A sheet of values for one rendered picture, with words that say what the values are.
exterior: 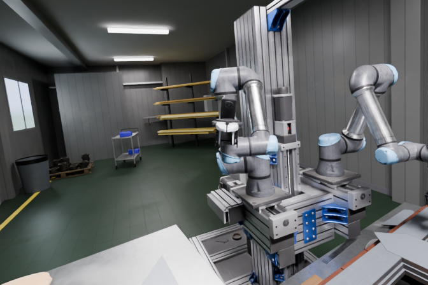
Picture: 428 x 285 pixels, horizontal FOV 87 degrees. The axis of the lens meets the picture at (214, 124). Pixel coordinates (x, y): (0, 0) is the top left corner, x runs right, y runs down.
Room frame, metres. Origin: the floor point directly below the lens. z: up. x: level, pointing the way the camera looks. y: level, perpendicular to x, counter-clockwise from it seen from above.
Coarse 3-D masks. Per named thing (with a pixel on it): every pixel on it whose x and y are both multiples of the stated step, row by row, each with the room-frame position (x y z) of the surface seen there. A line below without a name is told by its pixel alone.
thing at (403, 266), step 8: (400, 264) 0.79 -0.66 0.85; (408, 264) 0.78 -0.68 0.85; (416, 264) 0.76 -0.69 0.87; (392, 272) 0.75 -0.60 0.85; (400, 272) 0.77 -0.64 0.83; (408, 272) 0.77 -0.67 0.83; (416, 272) 0.75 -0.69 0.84; (424, 272) 0.74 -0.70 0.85; (384, 280) 0.72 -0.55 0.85; (392, 280) 0.74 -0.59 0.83; (424, 280) 0.73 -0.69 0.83
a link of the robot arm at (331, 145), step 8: (320, 136) 1.32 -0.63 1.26; (328, 136) 1.29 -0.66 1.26; (336, 136) 1.26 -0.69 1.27; (320, 144) 1.29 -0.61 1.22; (328, 144) 1.25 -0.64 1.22; (336, 144) 1.25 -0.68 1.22; (344, 144) 1.26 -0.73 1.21; (320, 152) 1.30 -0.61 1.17; (328, 152) 1.26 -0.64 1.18; (336, 152) 1.25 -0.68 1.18; (344, 152) 1.27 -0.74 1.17
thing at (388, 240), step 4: (380, 236) 0.93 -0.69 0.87; (384, 236) 0.93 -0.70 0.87; (388, 236) 0.92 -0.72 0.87; (392, 236) 0.92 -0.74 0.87; (396, 236) 0.92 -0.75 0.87; (400, 236) 0.92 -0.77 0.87; (404, 236) 0.91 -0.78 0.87; (380, 240) 0.90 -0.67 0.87; (384, 240) 0.90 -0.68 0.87; (388, 240) 0.89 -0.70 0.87; (392, 240) 0.89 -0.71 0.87; (396, 240) 0.89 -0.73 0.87; (384, 244) 0.87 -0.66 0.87; (388, 244) 0.87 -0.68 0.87; (392, 244) 0.87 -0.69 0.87; (388, 248) 0.85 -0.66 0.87
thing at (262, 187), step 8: (248, 176) 1.11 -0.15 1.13; (264, 176) 1.07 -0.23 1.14; (248, 184) 1.10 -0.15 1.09; (256, 184) 1.07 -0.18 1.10; (264, 184) 1.06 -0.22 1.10; (272, 184) 1.11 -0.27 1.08; (248, 192) 1.09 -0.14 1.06; (256, 192) 1.06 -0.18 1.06; (264, 192) 1.05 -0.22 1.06; (272, 192) 1.07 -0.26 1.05
